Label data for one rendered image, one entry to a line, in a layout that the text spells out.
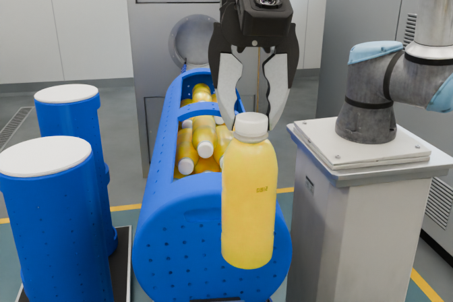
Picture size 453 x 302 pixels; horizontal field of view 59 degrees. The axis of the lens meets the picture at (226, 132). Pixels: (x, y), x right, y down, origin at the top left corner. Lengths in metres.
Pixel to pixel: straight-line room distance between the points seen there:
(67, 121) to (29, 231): 0.68
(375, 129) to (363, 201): 0.18
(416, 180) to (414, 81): 0.26
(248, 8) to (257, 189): 0.21
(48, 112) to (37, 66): 4.02
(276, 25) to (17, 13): 5.54
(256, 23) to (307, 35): 5.80
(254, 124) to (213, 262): 0.35
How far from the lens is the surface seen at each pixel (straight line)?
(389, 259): 1.16
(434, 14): 0.89
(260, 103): 2.10
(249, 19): 0.36
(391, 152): 1.00
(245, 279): 0.77
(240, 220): 0.49
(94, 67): 5.79
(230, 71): 0.45
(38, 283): 1.47
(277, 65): 0.45
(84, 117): 1.90
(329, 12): 3.65
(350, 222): 1.02
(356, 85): 1.00
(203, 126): 1.05
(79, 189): 1.30
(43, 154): 1.36
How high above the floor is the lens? 1.57
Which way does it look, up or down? 22 degrees down
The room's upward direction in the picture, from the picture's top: straight up
